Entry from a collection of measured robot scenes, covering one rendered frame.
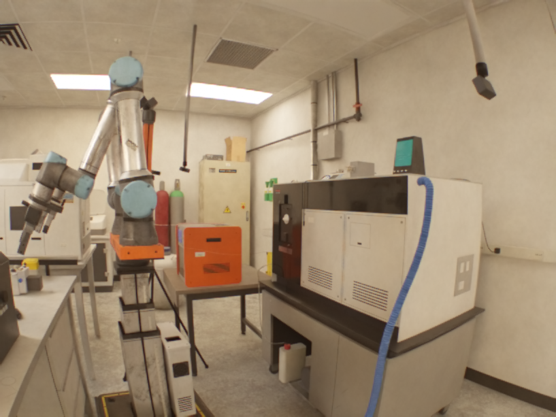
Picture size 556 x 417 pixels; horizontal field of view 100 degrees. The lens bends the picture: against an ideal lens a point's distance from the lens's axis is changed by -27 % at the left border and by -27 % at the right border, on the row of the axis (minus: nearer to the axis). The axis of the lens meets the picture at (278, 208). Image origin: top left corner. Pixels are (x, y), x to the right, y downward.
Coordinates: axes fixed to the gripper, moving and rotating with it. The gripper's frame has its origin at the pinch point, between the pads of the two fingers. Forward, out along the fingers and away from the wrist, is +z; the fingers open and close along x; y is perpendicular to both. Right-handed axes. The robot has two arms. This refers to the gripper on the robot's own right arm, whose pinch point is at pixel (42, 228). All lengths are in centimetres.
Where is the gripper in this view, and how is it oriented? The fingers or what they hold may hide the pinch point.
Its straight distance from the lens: 164.6
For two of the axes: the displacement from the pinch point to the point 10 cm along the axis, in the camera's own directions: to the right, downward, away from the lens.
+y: 8.4, 4.0, 3.7
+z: -3.2, 9.1, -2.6
